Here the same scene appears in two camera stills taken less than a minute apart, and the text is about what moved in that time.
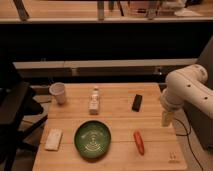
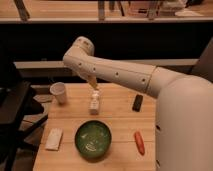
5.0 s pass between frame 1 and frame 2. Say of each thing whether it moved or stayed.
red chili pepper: stayed
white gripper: moved
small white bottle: stayed
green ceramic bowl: stayed
